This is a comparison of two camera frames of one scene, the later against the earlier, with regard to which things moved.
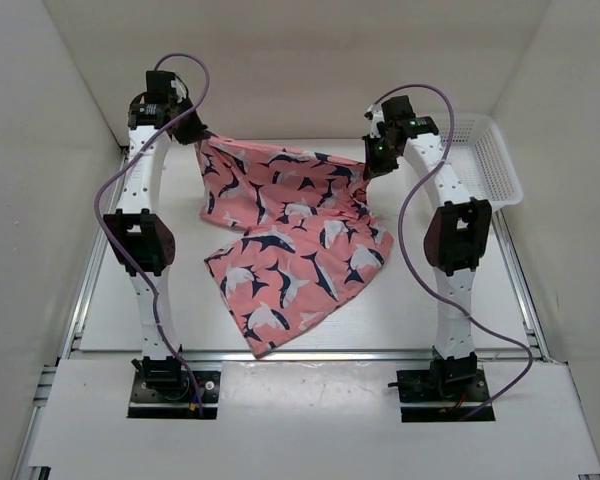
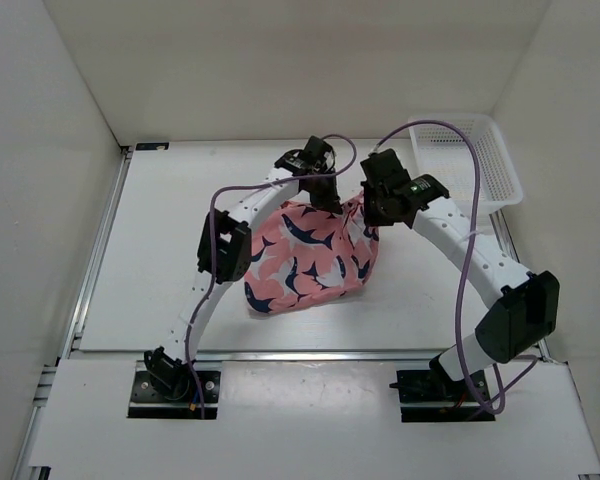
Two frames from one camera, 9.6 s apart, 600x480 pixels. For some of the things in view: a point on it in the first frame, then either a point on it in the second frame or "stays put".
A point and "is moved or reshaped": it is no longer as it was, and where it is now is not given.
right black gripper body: (386, 134) → (375, 214)
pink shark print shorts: (308, 238) is moved or reshaped
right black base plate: (416, 386) stays put
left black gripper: (196, 132) → (329, 201)
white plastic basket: (479, 157) stays put
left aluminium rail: (72, 342) stays put
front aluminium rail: (305, 356) stays put
